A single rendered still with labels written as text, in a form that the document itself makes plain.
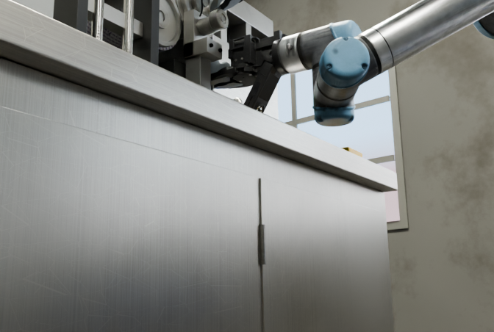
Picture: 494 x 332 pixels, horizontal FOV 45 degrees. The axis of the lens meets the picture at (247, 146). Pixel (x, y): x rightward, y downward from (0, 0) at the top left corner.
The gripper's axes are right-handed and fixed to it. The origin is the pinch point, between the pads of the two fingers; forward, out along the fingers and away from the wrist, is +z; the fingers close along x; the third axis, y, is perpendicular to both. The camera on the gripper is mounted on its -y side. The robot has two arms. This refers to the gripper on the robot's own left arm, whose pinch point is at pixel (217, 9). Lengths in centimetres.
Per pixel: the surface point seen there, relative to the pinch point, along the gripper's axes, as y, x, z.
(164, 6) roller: 0.6, 11.8, 5.3
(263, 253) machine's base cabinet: -55, 21, 16
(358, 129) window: 81, -258, 28
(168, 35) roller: -3.8, 10.3, 9.0
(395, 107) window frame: 70, -254, 2
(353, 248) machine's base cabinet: -53, -11, 15
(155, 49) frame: -22.3, 29.0, 6.9
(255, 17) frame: 54, -75, 3
